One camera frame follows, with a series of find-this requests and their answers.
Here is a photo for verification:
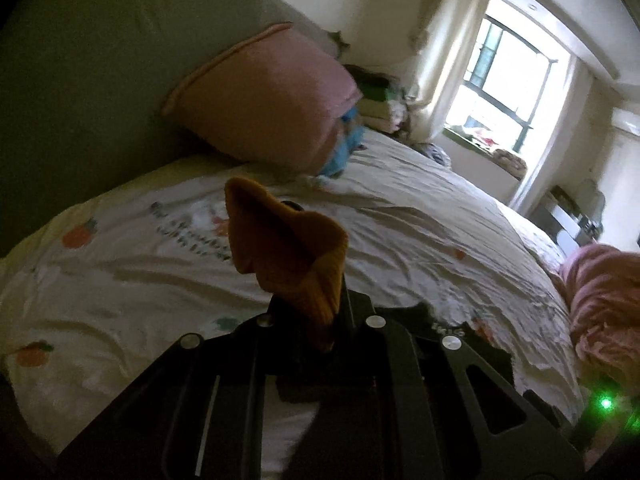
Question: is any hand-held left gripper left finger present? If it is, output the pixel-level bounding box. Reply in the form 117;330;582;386
55;292;321;480

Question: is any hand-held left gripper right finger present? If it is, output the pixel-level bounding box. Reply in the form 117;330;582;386
295;287;586;480

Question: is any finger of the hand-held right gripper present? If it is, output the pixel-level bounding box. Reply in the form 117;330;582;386
375;302;517;396

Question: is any orange small knit garment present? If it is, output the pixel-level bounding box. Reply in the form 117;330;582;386
224;177;349;353

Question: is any heap of clothes on windowsill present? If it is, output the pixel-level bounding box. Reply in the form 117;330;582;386
491;147;529;179

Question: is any stack of folded clothes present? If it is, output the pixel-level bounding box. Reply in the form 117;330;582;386
345;64;417;134

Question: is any printed cream bed sheet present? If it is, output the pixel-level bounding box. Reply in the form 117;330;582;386
0;127;586;456

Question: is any pink blanket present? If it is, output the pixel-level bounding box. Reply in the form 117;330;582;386
557;244;640;377

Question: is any grey desk with clutter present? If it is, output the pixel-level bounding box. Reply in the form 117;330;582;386
529;179;607;257

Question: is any dark patterned cloth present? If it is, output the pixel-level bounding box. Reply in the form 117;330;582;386
411;141;452;167

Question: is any blue striped cloth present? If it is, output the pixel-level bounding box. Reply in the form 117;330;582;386
320;107;366;178

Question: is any window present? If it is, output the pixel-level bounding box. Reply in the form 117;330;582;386
444;14;560;155

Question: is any pink pillow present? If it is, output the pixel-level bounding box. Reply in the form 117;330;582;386
160;22;363;173

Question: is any cream curtain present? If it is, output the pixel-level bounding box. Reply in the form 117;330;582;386
414;0;493;137

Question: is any green padded headboard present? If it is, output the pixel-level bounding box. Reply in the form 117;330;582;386
0;0;341;261

